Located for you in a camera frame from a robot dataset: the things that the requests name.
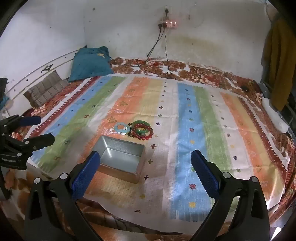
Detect white power strip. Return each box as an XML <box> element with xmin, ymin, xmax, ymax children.
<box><xmin>261</xmin><ymin>97</ymin><xmax>290</xmax><ymax>134</ymax></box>
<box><xmin>158</xmin><ymin>20</ymin><xmax>179</xmax><ymax>29</ymax></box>

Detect metal headboard rail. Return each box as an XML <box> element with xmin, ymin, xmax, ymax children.
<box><xmin>5</xmin><ymin>50</ymin><xmax>79</xmax><ymax>109</ymax></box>

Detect silver tin box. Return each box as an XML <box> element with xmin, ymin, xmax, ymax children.
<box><xmin>94</xmin><ymin>136</ymin><xmax>146</xmax><ymax>184</ymax></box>

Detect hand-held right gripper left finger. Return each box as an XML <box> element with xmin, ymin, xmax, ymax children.
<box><xmin>24</xmin><ymin>150</ymin><xmax>101</xmax><ymax>241</ymax></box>

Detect striped colourful mat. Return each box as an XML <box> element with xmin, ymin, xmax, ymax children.
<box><xmin>26</xmin><ymin>74</ymin><xmax>288</xmax><ymax>227</ymax></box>

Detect grey striped cushion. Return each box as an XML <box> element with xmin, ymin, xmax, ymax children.
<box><xmin>23</xmin><ymin>71</ymin><xmax>70</xmax><ymax>108</ymax></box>

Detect mustard yellow garment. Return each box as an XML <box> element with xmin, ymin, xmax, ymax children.
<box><xmin>261</xmin><ymin>18</ymin><xmax>295</xmax><ymax>112</ymax></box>

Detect teal pillow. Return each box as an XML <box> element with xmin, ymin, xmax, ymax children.
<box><xmin>68</xmin><ymin>46</ymin><xmax>114</xmax><ymax>82</ymax></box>

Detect black cable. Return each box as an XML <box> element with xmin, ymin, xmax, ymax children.
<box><xmin>131</xmin><ymin>24</ymin><xmax>164</xmax><ymax>70</ymax></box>
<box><xmin>139</xmin><ymin>27</ymin><xmax>173</xmax><ymax>76</ymax></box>

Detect dark cloth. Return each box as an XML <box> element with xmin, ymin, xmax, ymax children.
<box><xmin>0</xmin><ymin>77</ymin><xmax>10</xmax><ymax>111</ymax></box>

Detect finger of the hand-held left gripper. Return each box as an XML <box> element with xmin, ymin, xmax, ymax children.
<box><xmin>0</xmin><ymin>133</ymin><xmax>55</xmax><ymax>154</ymax></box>
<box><xmin>0</xmin><ymin>115</ymin><xmax>42</xmax><ymax>135</ymax></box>

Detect light blue bead bracelet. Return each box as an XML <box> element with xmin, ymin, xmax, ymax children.
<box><xmin>114</xmin><ymin>123</ymin><xmax>130</xmax><ymax>135</ymax></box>

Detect red bead bracelet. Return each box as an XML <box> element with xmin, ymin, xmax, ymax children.
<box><xmin>129</xmin><ymin>129</ymin><xmax>154</xmax><ymax>141</ymax></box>
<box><xmin>134</xmin><ymin>123</ymin><xmax>152</xmax><ymax>134</ymax></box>

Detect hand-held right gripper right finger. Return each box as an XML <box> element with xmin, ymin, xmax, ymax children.
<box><xmin>191</xmin><ymin>149</ymin><xmax>271</xmax><ymax>241</ymax></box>

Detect green bangle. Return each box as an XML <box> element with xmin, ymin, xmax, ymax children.
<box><xmin>132</xmin><ymin>120</ymin><xmax>151</xmax><ymax>135</ymax></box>

